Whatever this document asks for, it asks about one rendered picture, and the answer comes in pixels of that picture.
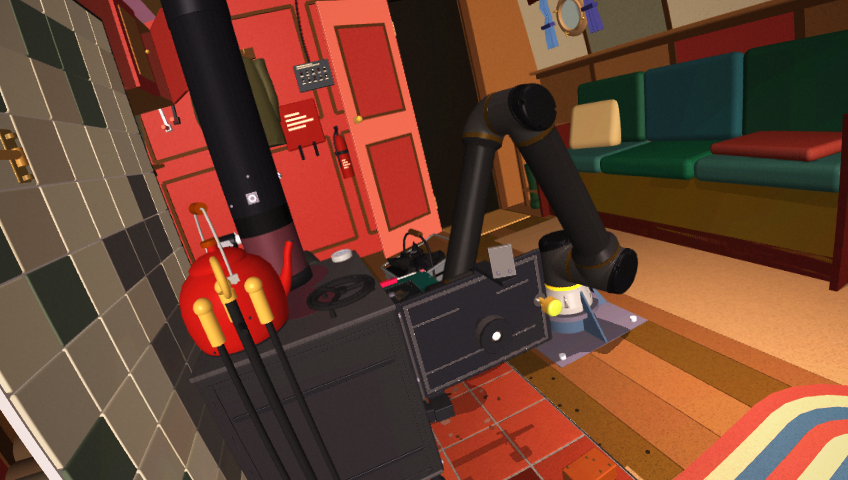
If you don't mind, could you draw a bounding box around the black stove door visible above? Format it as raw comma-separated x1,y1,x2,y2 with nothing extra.
396,250,555,400

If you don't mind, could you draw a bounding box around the brass wall hook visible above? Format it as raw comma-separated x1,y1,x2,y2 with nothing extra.
0,129,34,185

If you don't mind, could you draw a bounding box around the black round hob wheel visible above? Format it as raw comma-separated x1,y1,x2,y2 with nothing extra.
305,274,378,319

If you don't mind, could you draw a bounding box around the brass porthole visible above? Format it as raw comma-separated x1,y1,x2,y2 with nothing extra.
553,0,588,36

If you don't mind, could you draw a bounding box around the blue wall ornament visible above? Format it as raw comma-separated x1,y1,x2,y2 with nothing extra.
536,0,560,50
582,0,606,36

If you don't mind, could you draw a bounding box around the striped rug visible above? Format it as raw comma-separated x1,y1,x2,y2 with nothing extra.
672,384,848,480

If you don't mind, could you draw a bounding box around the red kettle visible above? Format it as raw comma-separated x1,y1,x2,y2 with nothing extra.
178,200,297,358

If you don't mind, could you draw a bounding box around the black round air spinner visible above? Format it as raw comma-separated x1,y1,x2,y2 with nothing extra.
475,315,515,358

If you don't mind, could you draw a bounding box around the wooden bench sofa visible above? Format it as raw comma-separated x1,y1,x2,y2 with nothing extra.
528,0,848,293

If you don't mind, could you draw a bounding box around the red flat cushion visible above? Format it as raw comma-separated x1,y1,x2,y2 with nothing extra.
710,130,845,163

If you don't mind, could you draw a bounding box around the red fire extinguisher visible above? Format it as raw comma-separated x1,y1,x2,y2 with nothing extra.
332,127,354,180

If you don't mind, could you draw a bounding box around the olive hanging bag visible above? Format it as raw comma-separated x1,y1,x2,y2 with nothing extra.
239,47,287,148

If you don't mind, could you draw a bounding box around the red wall cupboard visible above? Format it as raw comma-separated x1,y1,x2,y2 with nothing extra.
71,0,191,115

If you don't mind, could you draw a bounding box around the black yellow-handled fire tool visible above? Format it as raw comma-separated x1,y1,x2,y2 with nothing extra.
192,298,274,480
243,276,342,480

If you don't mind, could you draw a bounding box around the green back cushion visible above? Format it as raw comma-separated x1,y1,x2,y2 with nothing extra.
577,71,648,144
741,29,848,138

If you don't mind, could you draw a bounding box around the orange brick block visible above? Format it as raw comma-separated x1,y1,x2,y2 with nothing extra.
561,448,621,480

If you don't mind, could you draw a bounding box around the red panelled door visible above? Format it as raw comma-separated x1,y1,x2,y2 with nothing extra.
305,0,443,261

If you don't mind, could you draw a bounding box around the red notice box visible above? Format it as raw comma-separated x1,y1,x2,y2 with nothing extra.
278,99,327,160

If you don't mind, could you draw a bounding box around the dark grey button panel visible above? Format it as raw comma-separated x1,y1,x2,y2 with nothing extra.
294,58,335,93

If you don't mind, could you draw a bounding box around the teal back cushion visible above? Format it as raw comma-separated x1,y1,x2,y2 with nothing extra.
643,51,747,142

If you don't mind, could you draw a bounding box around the black flue pipe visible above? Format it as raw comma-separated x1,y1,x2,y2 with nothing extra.
161,0,314,290

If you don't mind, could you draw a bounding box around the cream pillow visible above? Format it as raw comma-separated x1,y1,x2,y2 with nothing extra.
569,99,623,151

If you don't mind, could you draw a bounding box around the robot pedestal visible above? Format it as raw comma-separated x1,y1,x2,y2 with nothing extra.
533,283,649,367

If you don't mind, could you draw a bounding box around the black stove body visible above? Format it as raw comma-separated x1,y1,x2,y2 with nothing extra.
188,250,446,480

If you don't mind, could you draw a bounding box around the grey plate on door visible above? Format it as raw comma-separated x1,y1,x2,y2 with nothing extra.
488,244,517,280

